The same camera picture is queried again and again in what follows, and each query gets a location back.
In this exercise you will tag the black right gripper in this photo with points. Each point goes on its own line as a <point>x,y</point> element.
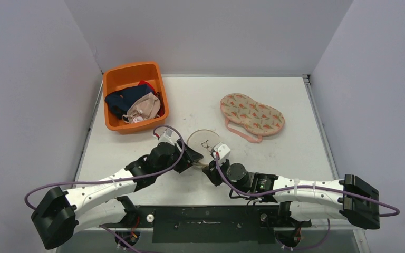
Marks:
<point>214,170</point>

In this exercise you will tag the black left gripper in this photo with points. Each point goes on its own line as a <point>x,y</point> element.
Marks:
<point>187,158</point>

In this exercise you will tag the white mesh laundry bag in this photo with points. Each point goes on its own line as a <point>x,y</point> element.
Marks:
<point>203,141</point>

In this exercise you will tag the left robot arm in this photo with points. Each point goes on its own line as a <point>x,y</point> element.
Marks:
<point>62,213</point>

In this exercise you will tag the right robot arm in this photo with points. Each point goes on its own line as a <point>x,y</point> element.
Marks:
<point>350,199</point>

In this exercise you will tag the carrot print bra case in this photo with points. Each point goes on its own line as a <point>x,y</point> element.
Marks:
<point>250,119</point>

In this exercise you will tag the beige bra in bin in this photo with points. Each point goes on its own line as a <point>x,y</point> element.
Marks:
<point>145,108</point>

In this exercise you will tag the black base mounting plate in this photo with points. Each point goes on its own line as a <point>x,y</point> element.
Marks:
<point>211,224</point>

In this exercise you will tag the red garment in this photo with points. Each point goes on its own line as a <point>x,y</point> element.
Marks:
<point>148,88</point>

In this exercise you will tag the navy blue garment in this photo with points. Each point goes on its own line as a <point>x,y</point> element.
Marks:
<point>119,102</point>

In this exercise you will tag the orange plastic bin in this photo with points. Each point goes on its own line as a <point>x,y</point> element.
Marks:
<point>130,75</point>

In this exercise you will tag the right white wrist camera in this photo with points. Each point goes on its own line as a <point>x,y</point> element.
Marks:
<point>221,151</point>

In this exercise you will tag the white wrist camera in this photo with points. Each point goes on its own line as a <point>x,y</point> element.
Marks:
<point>221,151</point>
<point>166,136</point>

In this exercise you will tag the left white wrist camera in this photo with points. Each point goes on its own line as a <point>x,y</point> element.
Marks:
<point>166,136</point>

